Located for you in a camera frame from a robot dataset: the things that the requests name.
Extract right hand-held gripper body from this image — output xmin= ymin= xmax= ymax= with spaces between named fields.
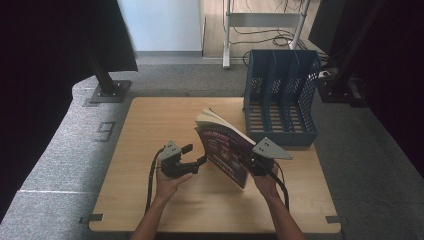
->
xmin=248 ymin=136 xmax=294 ymax=177

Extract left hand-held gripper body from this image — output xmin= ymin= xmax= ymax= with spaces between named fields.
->
xmin=157 ymin=140 xmax=201 ymax=178

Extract purple magazine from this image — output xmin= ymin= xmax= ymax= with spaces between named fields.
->
xmin=194 ymin=106 xmax=258 ymax=190

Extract blue plastic file rack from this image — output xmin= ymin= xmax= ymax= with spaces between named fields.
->
xmin=243 ymin=49 xmax=322 ymax=148

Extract person's left hand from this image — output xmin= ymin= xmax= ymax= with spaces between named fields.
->
xmin=154 ymin=159 xmax=195 ymax=202

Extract person's right hand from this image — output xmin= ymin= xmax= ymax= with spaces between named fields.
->
xmin=251 ymin=163 xmax=285 ymax=202

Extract black metal stand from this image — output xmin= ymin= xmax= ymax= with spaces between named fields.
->
xmin=316 ymin=0 xmax=388 ymax=108
xmin=87 ymin=54 xmax=133 ymax=104

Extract black curtain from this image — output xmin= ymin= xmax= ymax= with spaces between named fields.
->
xmin=308 ymin=0 xmax=424 ymax=178
xmin=0 ymin=0 xmax=139 ymax=222

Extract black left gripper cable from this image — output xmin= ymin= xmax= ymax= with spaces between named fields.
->
xmin=145 ymin=145 xmax=167 ymax=213

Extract grey metal table bracket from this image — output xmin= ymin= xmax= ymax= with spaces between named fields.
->
xmin=78 ymin=213 xmax=105 ymax=225
xmin=325 ymin=215 xmax=348 ymax=225

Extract black cables on floor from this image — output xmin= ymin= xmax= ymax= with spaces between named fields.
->
xmin=229 ymin=0 xmax=329 ymax=67

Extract white metal stand frame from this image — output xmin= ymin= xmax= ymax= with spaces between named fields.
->
xmin=222 ymin=0 xmax=313 ymax=70

